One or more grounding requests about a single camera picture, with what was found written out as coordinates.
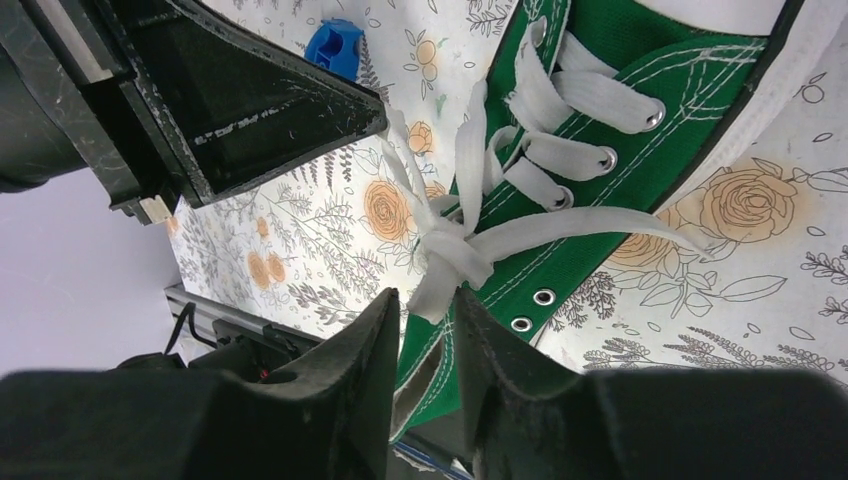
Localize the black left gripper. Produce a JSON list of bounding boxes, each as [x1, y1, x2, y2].
[[1, 1, 388, 225]]

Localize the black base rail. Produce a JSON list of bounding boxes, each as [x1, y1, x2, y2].
[[115, 284, 478, 480]]

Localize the green canvas sneaker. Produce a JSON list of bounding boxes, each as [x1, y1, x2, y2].
[[389, 1, 847, 441]]

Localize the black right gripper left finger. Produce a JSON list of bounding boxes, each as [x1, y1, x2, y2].
[[1, 288, 400, 479]]

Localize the blue plastic cap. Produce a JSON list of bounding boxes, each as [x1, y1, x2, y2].
[[304, 18, 364, 82]]

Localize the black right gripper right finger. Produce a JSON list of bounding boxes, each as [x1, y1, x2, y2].
[[453, 288, 847, 479]]

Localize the floral table mat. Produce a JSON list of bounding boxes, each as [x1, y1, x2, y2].
[[166, 1, 847, 380]]

